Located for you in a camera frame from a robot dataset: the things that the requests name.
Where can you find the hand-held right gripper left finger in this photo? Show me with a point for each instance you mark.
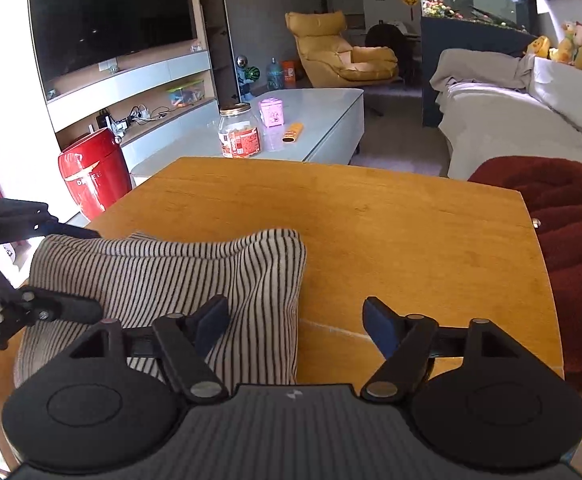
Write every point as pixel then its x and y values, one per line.
pixel 213 320

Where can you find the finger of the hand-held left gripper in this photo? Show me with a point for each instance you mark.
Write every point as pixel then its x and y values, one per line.
pixel 21 217
pixel 66 307

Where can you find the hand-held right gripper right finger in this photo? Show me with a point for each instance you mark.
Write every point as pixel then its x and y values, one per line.
pixel 378 325

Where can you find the striped long-sleeve shirt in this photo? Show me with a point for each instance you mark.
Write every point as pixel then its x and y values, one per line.
pixel 171 270

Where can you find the red goblet-shaped appliance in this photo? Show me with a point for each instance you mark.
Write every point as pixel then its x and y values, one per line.
pixel 91 170

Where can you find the glass snack jar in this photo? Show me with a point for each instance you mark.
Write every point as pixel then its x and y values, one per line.
pixel 240 135

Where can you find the clear plastic storage container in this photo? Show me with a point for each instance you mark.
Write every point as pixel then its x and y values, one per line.
pixel 186 96

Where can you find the dark red fleece coat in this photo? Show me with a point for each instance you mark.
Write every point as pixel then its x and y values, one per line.
pixel 571 240

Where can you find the pink box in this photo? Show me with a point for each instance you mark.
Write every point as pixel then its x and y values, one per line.
pixel 272 112

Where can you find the white coffee table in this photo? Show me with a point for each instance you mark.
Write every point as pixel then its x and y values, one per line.
pixel 321 110

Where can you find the black television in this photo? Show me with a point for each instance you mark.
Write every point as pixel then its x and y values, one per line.
pixel 111 10

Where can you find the grey sofa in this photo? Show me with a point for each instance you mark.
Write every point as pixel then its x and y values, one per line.
pixel 496 120

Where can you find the watermelon ball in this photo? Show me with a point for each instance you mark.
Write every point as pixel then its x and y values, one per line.
pixel 253 74

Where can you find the blue water jug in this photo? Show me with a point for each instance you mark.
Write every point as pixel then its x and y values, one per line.
pixel 274 75

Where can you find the silver ball figure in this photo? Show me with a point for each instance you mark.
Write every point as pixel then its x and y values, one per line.
pixel 242 67

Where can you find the orange box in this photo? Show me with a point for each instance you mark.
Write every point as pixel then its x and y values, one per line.
pixel 290 72

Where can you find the beige blanket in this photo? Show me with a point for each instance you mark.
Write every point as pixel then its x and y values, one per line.
pixel 471 67

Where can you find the yellow lounge chair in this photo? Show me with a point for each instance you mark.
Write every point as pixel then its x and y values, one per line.
pixel 321 45

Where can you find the dark dining chair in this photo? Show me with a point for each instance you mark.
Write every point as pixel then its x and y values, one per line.
pixel 386 37

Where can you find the dark fish tank cabinet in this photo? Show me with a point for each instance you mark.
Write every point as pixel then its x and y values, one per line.
pixel 471 35

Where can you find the yellow duck plush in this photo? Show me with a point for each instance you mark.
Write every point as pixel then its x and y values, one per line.
pixel 538 46

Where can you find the glass fish tank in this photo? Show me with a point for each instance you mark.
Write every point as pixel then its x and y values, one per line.
pixel 471 0

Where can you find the small plush doll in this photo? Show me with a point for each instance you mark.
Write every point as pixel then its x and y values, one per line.
pixel 568 42

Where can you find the television wall cabinet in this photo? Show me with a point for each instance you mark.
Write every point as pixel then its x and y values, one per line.
pixel 136 72

